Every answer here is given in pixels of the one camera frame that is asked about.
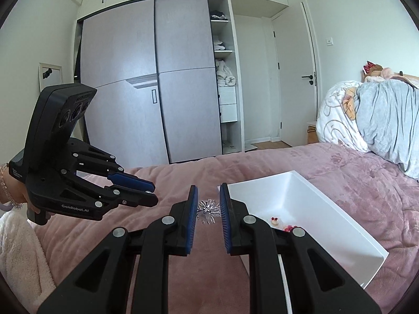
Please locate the white fluffy sleeve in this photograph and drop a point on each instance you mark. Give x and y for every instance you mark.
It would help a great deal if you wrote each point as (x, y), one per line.
(23, 262)

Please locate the white patterned pillow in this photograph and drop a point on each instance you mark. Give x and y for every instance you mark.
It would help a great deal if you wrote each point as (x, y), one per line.
(336, 118)

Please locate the wooden bedside table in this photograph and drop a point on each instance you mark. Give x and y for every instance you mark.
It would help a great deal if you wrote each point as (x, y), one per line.
(312, 133)

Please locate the person's left hand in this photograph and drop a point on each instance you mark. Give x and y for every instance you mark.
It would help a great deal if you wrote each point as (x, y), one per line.
(13, 192)

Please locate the plush toy with red bow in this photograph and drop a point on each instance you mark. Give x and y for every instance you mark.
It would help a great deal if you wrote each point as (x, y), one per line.
(374, 70)

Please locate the pink plush bed blanket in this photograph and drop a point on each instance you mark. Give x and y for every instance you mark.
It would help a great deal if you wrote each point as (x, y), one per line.
(371, 190)

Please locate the white wall switch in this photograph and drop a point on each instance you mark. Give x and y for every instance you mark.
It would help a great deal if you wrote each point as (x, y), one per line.
(329, 40)

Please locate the dark folded clothes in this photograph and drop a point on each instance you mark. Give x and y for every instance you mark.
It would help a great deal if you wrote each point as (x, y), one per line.
(217, 15)

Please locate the grey crumpled duvet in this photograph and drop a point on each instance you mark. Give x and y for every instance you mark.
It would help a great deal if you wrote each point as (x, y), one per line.
(387, 119)

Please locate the white plastic storage box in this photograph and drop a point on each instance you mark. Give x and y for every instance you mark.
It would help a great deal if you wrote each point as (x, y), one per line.
(288, 199)

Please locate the white drawer unit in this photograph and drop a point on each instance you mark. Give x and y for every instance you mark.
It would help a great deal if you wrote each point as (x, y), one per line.
(227, 104)

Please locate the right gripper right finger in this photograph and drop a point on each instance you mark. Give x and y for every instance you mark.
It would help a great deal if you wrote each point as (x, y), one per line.
(289, 271)

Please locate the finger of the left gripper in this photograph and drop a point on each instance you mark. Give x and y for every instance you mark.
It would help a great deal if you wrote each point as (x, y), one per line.
(131, 181)
(133, 198)

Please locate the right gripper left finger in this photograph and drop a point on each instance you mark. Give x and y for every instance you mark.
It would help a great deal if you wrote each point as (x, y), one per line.
(127, 272)

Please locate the folded white towels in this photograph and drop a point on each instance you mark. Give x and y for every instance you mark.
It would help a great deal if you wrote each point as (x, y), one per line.
(225, 78)

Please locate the white bedroom door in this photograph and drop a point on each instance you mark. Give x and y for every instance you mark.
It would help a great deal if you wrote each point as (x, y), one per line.
(296, 58)

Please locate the silver flower hair clip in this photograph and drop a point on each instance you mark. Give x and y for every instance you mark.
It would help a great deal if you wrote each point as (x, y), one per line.
(208, 210)

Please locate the grey sliding wardrobe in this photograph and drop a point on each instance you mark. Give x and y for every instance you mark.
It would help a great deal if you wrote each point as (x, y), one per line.
(153, 65)

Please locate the black door handle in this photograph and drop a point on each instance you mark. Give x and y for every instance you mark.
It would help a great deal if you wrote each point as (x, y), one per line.
(310, 78)

